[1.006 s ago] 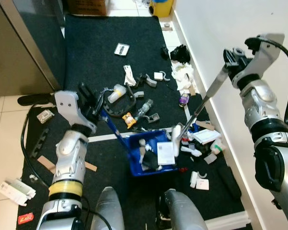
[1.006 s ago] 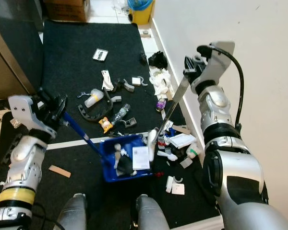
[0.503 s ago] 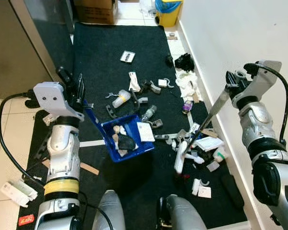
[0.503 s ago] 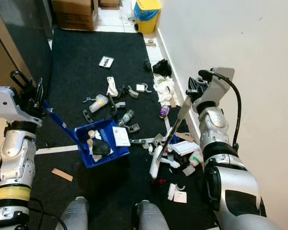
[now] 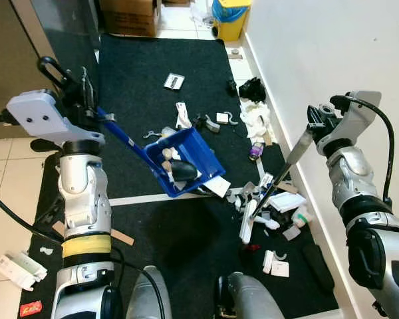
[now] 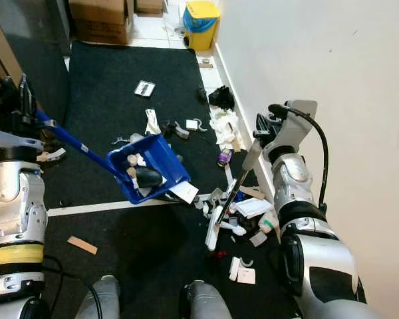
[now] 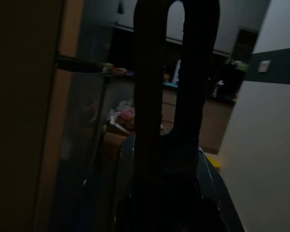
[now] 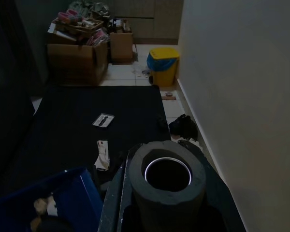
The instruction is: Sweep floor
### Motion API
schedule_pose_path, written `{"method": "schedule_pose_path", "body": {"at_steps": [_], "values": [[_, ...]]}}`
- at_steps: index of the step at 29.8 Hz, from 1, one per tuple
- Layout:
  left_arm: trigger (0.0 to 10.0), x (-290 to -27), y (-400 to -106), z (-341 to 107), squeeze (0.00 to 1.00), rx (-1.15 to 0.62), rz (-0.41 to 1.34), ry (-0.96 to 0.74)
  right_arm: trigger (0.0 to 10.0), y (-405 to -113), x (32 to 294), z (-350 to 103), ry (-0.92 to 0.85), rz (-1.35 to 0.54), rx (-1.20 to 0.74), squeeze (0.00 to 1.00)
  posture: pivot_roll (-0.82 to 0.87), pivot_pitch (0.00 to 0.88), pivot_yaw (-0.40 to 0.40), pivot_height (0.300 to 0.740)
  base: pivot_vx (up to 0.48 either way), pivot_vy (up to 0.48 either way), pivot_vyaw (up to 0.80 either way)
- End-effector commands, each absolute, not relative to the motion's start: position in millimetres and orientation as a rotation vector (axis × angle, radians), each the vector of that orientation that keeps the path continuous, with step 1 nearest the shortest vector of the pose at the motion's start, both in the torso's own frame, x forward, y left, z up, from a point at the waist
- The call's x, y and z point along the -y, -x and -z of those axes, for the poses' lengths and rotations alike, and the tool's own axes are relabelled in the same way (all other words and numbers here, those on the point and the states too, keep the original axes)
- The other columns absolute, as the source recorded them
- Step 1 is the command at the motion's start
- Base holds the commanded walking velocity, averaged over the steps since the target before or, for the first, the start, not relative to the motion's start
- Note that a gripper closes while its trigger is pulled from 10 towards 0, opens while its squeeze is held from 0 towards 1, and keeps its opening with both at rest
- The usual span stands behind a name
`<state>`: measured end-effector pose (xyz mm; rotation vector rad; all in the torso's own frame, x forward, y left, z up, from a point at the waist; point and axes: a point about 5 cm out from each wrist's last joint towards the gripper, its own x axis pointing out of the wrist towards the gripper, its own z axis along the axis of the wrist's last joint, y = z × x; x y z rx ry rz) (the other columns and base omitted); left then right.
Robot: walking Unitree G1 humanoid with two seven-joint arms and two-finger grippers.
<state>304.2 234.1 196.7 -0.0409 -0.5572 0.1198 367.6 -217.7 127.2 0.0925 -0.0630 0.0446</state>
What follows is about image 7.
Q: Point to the pink plastic wrapper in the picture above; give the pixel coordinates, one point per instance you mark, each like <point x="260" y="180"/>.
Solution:
<point x="126" y="113"/>

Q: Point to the tall grey cabinet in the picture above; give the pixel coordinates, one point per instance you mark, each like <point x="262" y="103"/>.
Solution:
<point x="26" y="96"/>

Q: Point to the colourful stacked packets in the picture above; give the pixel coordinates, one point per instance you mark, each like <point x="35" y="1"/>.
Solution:
<point x="116" y="70"/>

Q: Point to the white wall switch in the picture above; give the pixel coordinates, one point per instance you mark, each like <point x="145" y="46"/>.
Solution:
<point x="264" y="66"/>

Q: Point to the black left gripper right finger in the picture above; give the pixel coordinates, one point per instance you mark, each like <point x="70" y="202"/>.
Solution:
<point x="212" y="183"/>

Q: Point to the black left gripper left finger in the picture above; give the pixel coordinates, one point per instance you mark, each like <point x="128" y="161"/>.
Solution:
<point x="126" y="169"/>

